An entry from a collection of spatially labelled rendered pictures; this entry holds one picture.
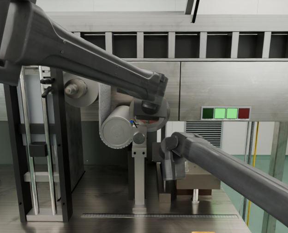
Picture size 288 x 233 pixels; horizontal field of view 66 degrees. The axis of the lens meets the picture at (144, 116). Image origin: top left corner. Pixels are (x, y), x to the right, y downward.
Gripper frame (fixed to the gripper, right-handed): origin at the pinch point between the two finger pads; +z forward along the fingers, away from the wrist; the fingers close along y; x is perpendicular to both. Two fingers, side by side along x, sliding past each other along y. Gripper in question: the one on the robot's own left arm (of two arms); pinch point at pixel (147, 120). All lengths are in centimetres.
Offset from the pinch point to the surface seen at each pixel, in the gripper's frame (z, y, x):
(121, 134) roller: 8.0, -8.7, -2.1
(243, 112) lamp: 25, 51, 22
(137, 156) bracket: 6.1, -2.6, -10.7
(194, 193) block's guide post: 19.2, 20.5, -19.4
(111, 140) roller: 10.4, -12.3, -3.7
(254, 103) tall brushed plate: 22, 56, 26
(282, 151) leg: 51, 87, 13
